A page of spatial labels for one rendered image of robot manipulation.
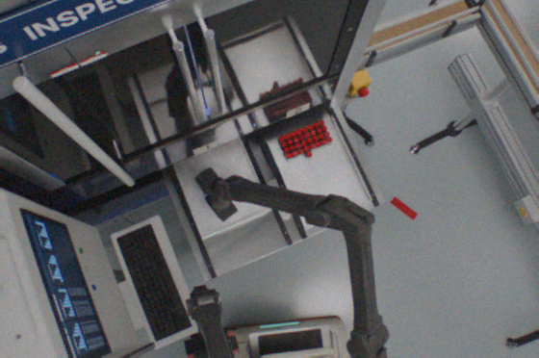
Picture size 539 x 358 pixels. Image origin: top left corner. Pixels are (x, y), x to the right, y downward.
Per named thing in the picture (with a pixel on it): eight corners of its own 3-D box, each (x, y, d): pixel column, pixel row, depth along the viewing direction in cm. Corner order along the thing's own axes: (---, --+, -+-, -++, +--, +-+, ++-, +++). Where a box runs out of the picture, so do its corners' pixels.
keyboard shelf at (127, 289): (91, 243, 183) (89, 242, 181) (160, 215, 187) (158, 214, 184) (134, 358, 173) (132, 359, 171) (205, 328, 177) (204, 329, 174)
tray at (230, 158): (167, 152, 183) (166, 150, 179) (234, 125, 186) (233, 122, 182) (202, 239, 175) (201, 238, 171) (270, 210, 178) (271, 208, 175)
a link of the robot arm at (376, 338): (375, 371, 130) (386, 360, 134) (376, 344, 127) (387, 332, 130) (347, 357, 136) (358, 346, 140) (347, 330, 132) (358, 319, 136)
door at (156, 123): (64, 180, 145) (-49, 112, 89) (209, 120, 151) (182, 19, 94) (65, 182, 145) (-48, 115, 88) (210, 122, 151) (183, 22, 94)
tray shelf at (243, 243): (156, 159, 184) (155, 158, 182) (328, 89, 193) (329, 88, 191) (205, 282, 173) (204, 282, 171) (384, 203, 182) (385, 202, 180)
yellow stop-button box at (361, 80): (342, 79, 183) (346, 70, 176) (359, 72, 184) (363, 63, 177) (351, 96, 181) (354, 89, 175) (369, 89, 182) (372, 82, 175)
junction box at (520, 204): (511, 201, 224) (521, 198, 216) (520, 197, 225) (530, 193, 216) (524, 225, 222) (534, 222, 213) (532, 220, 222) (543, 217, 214)
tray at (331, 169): (266, 143, 184) (267, 140, 181) (331, 118, 188) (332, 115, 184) (304, 230, 177) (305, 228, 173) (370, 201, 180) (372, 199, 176)
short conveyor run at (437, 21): (329, 88, 195) (335, 70, 180) (313, 54, 198) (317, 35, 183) (474, 31, 203) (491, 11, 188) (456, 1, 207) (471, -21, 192)
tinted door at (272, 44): (210, 120, 151) (184, 18, 94) (339, 69, 157) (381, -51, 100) (211, 121, 151) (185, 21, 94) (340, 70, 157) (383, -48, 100)
